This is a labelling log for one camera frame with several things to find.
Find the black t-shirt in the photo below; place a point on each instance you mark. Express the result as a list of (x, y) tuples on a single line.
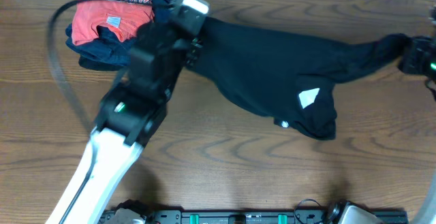
[(287, 76)]

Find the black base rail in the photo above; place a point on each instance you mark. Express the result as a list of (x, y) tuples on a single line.
[(308, 211)]

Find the orange printed t-shirt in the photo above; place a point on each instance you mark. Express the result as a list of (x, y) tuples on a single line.
[(121, 17)]

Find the navy folded garment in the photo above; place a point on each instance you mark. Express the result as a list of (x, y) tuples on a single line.
[(107, 53)]

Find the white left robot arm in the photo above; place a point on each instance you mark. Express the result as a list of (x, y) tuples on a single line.
[(129, 115)]

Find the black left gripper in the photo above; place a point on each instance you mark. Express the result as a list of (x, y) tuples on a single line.
[(194, 49)]

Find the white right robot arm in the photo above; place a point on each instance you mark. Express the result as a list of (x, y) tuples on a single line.
[(426, 213)]

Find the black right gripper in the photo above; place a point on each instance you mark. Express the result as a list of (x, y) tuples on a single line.
[(417, 48)]

